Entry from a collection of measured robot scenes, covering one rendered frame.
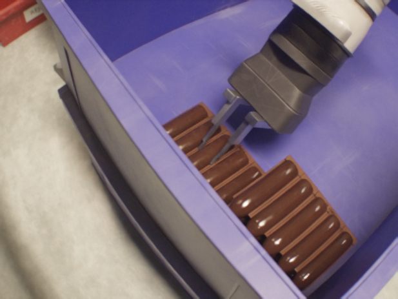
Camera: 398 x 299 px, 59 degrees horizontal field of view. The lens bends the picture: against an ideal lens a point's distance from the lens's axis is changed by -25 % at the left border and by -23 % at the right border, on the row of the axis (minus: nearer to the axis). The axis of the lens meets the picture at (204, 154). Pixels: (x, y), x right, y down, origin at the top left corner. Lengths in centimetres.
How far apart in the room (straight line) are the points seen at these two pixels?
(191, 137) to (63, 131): 38
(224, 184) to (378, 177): 19
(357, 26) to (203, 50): 24
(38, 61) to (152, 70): 45
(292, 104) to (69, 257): 43
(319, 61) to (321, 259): 17
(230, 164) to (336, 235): 14
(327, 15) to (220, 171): 19
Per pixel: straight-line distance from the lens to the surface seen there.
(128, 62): 53
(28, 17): 99
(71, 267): 66
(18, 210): 73
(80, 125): 49
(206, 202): 20
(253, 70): 40
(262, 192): 34
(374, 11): 39
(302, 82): 38
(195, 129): 43
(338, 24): 33
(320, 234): 33
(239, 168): 42
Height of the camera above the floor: 62
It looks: 61 degrees down
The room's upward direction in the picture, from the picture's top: 4 degrees clockwise
